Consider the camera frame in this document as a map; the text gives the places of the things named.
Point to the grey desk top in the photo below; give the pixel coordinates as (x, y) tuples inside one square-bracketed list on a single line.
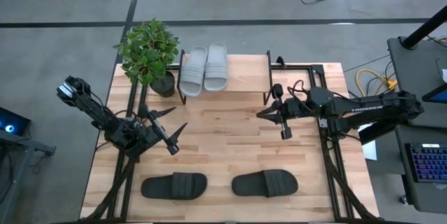
[(419, 196), (415, 77)]

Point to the white paper sheet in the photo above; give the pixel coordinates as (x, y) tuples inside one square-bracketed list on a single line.
[(370, 150)]

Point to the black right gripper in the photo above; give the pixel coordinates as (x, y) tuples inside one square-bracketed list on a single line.
[(290, 107)]

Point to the black slide sandal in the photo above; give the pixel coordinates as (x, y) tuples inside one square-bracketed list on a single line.
[(174, 186), (265, 183)]

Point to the black slanted beam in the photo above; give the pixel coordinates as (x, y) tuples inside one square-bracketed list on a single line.
[(377, 131)]

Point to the black backlit keyboard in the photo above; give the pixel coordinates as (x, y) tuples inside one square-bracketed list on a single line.
[(429, 164)]

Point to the black aluminium rig frame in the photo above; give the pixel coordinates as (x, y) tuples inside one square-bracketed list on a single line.
[(330, 163)]

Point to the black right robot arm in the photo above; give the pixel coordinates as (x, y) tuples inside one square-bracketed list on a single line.
[(370, 109)]

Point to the black pole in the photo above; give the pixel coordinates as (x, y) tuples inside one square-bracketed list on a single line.
[(422, 28)]

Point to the black monitor blue screen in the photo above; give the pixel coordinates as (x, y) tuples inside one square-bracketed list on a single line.
[(440, 95)]

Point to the green plant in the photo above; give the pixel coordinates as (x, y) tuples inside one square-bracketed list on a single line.
[(146, 53)]

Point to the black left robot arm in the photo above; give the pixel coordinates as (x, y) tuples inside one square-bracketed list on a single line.
[(94, 109)]

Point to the black metal stand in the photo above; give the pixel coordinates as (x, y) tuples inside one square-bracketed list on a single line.
[(21, 143)]

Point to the black computer blue light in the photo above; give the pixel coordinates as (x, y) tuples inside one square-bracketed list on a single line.
[(14, 123)]

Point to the grey slide sandal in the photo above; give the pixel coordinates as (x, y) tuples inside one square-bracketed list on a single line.
[(216, 70), (193, 74)]

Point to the wooden shelf black metal legs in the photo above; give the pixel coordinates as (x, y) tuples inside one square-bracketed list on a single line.
[(248, 74)]

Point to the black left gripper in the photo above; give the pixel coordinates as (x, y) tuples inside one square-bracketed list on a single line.
[(146, 138)]

